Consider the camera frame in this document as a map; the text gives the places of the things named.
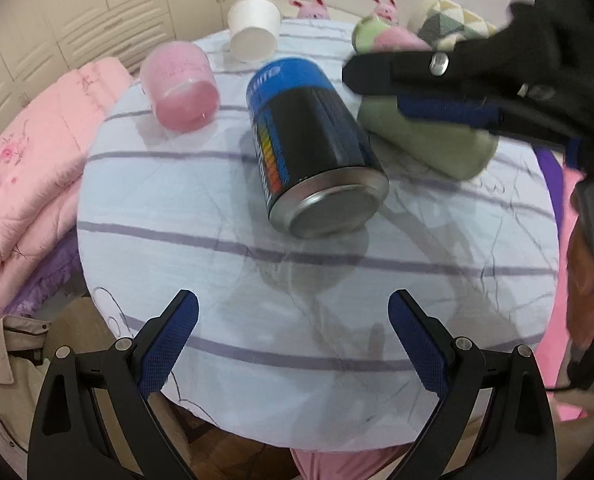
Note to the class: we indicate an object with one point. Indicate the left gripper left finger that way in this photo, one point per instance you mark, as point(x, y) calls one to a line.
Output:
point(69, 439)

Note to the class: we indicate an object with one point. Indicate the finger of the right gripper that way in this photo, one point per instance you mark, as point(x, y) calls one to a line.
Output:
point(426, 73)
point(528, 126)

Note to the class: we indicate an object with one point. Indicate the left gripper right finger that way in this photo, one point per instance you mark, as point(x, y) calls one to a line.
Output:
point(516, 439)

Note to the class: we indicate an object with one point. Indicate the blue black can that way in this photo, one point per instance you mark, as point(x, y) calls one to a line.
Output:
point(318, 170)

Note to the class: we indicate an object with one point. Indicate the pale green frosted cup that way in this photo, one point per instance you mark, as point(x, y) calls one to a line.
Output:
point(459, 152)

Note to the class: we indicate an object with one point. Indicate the white paper cup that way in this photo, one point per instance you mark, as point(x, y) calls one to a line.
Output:
point(254, 29)

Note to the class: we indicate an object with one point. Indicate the pink frosted cup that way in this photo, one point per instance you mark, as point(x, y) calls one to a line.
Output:
point(181, 88)

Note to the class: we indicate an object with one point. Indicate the triangle patterned quilted cushion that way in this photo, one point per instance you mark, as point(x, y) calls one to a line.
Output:
point(444, 23)

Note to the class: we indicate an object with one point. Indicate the right pink bunny toy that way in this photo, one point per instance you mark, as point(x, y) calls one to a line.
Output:
point(387, 11)

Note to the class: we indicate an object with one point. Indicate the pink bunny toy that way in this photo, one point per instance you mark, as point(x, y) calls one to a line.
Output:
point(311, 10)
point(387, 11)

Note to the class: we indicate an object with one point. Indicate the pink blanket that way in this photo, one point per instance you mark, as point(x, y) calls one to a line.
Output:
point(572, 320)

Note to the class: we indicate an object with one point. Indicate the beige jacket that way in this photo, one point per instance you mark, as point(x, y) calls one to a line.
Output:
point(22, 372)

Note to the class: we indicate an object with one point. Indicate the left pink bunny toy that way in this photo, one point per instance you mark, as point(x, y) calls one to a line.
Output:
point(311, 10)

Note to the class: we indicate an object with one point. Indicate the striped white table cloth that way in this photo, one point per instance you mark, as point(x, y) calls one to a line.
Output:
point(293, 346)

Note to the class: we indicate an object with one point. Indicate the pink folded quilt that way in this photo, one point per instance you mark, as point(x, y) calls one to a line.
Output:
point(42, 156)

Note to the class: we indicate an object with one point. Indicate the cream white wardrobe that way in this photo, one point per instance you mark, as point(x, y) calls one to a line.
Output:
point(41, 40)

